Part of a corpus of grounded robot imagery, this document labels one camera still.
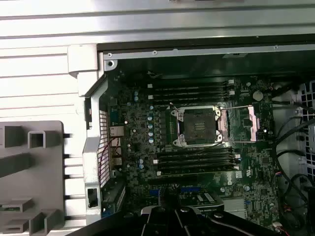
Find grey parts rack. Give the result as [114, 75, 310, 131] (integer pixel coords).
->
[0, 119, 65, 236]

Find silver finned heatsink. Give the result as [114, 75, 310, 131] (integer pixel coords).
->
[222, 198, 248, 214]

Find black RAM slot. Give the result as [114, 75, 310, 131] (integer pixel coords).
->
[149, 85, 236, 94]
[148, 89, 236, 100]
[156, 165, 241, 177]
[156, 148, 237, 158]
[147, 79, 236, 89]
[157, 160, 238, 170]
[152, 154, 242, 165]
[150, 95, 234, 104]

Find CPU socket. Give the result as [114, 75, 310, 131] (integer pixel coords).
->
[171, 104, 223, 149]

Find metal drive cage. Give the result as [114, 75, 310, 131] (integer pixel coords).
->
[294, 80, 315, 177]

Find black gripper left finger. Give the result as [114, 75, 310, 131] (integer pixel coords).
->
[140, 188, 173, 236]

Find metal socket cover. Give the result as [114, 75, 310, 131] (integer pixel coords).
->
[216, 105, 261, 144]

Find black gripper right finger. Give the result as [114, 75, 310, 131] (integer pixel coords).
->
[172, 188, 207, 236]

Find green motherboard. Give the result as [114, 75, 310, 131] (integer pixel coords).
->
[107, 68, 280, 222]

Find black PC case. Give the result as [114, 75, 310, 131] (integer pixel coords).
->
[66, 36, 315, 236]

